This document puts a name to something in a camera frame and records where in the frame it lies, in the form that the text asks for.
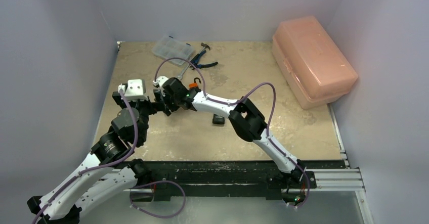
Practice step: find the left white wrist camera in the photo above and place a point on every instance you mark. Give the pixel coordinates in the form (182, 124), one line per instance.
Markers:
(134, 90)

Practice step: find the small hammer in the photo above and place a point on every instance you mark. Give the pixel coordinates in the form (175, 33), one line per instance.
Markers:
(201, 52)

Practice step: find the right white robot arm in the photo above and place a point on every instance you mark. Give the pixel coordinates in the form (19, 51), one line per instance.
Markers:
(246, 119)

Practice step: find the orange black padlock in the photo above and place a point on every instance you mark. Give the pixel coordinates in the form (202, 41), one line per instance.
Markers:
(196, 83)

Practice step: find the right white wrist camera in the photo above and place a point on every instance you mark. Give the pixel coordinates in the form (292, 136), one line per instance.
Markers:
(160, 81)

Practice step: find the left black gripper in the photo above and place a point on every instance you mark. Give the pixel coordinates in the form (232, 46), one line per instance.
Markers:
(147, 102)

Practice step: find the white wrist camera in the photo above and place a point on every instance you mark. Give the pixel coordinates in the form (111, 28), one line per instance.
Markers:
(134, 90)
(160, 81)

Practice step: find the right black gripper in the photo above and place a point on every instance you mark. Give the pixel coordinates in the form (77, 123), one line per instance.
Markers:
(164, 99)

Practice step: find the silver wrench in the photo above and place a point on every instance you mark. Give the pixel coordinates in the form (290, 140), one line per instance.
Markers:
(181, 74)

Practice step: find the pink plastic storage box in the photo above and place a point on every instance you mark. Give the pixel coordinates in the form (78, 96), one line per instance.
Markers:
(312, 64)

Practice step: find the clear plastic organizer box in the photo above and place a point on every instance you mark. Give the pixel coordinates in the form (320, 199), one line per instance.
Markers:
(168, 47)

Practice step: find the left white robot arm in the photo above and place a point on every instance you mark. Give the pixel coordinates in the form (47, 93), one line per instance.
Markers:
(101, 175)

